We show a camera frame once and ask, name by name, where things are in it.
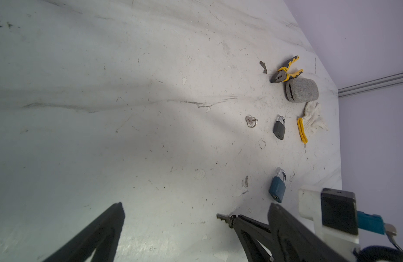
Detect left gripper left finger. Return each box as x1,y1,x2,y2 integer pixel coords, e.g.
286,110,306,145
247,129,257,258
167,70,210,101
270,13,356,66
45,203,125,262

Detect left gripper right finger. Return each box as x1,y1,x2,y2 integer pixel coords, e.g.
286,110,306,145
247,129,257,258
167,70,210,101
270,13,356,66
232,204,346,262

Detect blue padlock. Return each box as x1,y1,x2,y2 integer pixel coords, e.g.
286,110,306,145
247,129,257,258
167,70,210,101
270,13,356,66
269,168,286,204

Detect silver key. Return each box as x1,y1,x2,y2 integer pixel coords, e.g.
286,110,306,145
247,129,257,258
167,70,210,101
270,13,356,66
216,214,237,229

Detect black padlock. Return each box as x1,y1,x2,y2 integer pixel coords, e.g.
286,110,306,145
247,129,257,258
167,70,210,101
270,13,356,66
273,115,285,140

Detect yellow black pliers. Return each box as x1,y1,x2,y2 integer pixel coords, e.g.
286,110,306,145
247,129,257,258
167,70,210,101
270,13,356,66
270,56,304,84

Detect small dark metal piece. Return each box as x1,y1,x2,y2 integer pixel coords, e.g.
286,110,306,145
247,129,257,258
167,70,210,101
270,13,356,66
260,61,268,74

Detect key with ring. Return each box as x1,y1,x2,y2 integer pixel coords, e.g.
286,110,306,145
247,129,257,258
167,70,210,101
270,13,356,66
245,115,258,128

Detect aluminium frame profile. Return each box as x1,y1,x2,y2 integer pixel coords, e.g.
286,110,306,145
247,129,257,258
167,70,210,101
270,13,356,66
338,73,403,98

